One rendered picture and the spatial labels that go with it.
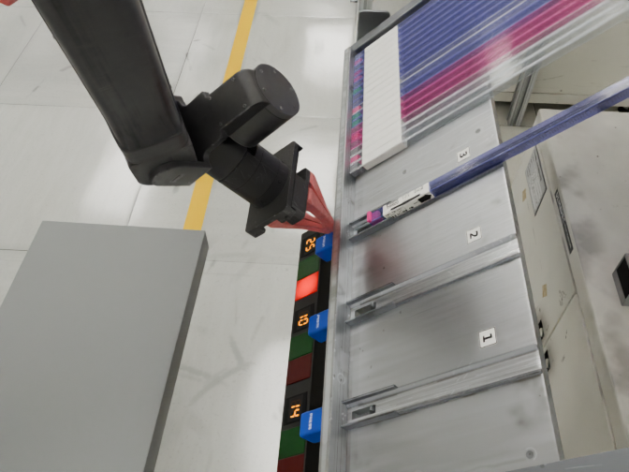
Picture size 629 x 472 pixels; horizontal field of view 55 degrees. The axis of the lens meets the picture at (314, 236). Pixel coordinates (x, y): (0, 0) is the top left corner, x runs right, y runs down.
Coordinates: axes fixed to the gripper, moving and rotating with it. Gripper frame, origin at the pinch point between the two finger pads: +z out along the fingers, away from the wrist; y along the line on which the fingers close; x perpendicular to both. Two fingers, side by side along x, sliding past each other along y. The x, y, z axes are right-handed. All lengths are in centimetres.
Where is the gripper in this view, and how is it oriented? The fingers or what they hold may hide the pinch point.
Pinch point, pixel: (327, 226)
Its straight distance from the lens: 70.7
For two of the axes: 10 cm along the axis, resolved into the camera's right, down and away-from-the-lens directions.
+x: -7.2, 3.9, 5.8
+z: 6.9, 4.8, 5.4
